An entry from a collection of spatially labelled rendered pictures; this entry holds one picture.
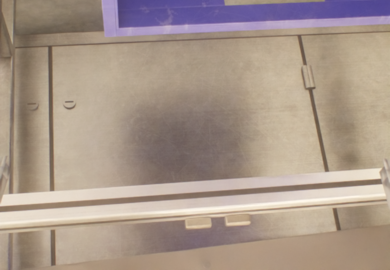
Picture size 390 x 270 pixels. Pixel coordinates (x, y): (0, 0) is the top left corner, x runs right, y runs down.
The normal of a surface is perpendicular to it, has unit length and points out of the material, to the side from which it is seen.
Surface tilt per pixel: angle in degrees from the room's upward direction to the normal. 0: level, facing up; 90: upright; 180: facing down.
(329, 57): 90
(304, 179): 90
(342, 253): 90
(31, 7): 0
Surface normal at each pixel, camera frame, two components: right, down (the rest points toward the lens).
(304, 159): 0.08, -0.43
